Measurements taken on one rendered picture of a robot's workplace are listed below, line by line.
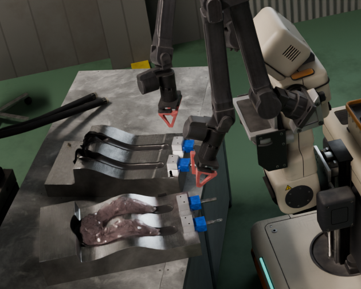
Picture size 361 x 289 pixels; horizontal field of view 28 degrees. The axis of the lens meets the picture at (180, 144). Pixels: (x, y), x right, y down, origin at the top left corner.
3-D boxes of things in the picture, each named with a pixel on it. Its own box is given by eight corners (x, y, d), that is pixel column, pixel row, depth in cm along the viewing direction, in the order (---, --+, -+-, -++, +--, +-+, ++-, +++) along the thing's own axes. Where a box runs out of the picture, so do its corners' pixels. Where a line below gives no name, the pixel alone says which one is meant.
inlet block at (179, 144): (210, 147, 263) (208, 136, 260) (208, 156, 260) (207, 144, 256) (175, 148, 266) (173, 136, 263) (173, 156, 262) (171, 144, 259)
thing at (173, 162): (207, 166, 255) (205, 154, 252) (205, 175, 251) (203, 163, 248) (171, 166, 258) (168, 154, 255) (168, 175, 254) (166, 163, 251)
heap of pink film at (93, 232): (155, 203, 244) (152, 185, 239) (161, 238, 229) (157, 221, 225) (80, 218, 243) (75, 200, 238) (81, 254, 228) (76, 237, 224)
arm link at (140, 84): (169, 51, 238) (160, 49, 246) (137, 61, 235) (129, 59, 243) (178, 85, 241) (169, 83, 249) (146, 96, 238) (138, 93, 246)
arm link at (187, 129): (234, 118, 213) (227, 104, 220) (199, 111, 209) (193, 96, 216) (220, 151, 219) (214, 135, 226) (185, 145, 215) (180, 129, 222)
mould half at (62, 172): (192, 151, 273) (187, 122, 265) (181, 196, 253) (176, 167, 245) (67, 153, 284) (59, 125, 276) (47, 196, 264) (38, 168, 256)
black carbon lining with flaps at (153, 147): (171, 147, 266) (167, 126, 260) (163, 175, 253) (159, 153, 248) (82, 148, 273) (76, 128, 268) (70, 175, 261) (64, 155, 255)
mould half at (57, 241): (189, 202, 250) (185, 178, 244) (202, 255, 229) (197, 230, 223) (48, 231, 248) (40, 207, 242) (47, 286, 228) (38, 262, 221)
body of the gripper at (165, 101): (158, 110, 247) (155, 92, 242) (163, 94, 255) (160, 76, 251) (176, 110, 246) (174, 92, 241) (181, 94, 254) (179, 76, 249)
